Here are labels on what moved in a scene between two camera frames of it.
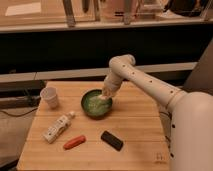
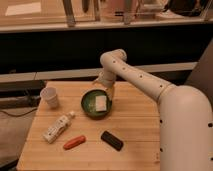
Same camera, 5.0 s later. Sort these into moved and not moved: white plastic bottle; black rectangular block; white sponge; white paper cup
Moved: white sponge
Not moved: white paper cup; white plastic bottle; black rectangular block
